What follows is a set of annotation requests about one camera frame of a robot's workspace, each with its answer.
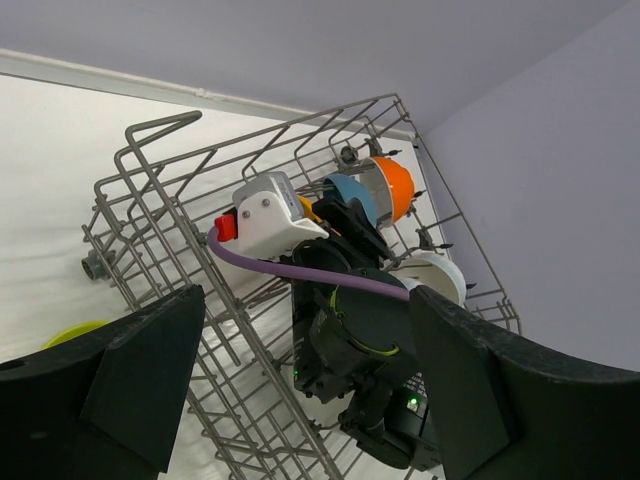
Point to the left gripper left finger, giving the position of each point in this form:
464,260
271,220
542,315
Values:
106,404

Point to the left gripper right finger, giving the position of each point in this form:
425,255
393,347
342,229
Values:
505,407

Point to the grey wire dish rack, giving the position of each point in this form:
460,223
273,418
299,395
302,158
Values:
152,233

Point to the white bowl red rim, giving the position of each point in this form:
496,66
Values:
391,187

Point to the blue bowl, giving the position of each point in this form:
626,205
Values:
345,188

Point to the orange bowl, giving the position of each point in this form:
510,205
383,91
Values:
307,206

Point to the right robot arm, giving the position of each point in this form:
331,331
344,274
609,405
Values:
348,341

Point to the green bowl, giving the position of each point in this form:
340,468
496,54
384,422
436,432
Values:
73,332

